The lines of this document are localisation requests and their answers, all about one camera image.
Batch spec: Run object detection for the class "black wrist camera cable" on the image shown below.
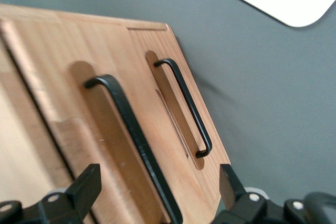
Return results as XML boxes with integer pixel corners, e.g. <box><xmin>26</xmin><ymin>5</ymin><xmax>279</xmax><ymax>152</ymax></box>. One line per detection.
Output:
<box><xmin>303</xmin><ymin>191</ymin><xmax>336</xmax><ymax>224</ymax></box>

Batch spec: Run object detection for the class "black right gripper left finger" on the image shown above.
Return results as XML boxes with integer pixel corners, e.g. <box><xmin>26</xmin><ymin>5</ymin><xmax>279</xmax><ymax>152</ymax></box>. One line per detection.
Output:
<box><xmin>0</xmin><ymin>163</ymin><xmax>102</xmax><ymax>224</ymax></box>

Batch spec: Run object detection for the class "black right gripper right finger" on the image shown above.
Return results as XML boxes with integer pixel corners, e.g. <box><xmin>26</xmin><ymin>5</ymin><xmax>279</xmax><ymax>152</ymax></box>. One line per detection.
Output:
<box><xmin>213</xmin><ymin>164</ymin><xmax>320</xmax><ymax>224</ymax></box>

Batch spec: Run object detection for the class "black metal drawer handle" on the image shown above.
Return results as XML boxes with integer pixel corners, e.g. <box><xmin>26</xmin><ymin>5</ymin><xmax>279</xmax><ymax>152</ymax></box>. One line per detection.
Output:
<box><xmin>84</xmin><ymin>74</ymin><xmax>184</xmax><ymax>224</ymax></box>
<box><xmin>153</xmin><ymin>58</ymin><xmax>213</xmax><ymax>159</ymax></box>

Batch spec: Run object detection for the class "oak wooden drawer front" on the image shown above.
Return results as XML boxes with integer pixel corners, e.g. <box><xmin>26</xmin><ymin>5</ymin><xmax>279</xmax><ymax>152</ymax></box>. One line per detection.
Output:
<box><xmin>127</xmin><ymin>23</ymin><xmax>232</xmax><ymax>224</ymax></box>

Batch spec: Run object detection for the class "oak wooden drawer cabinet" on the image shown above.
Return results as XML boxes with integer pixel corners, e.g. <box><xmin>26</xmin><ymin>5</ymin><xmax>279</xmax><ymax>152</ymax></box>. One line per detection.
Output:
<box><xmin>0</xmin><ymin>19</ymin><xmax>76</xmax><ymax>209</ymax></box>

